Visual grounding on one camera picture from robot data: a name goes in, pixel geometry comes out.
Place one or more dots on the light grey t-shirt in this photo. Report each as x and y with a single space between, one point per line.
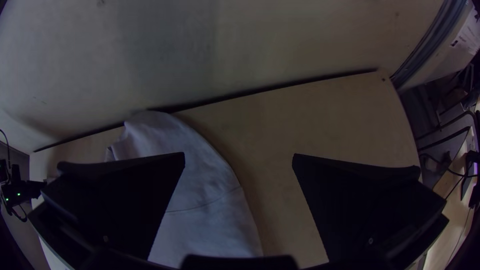
210 187

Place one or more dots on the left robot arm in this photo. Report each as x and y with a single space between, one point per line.
18 191

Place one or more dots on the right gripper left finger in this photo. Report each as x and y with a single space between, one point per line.
120 202

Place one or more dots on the white printed wall poster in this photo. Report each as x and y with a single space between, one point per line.
467 35

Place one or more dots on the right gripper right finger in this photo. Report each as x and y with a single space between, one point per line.
360 210

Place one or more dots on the pale wooden side table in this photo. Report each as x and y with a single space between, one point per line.
455 228

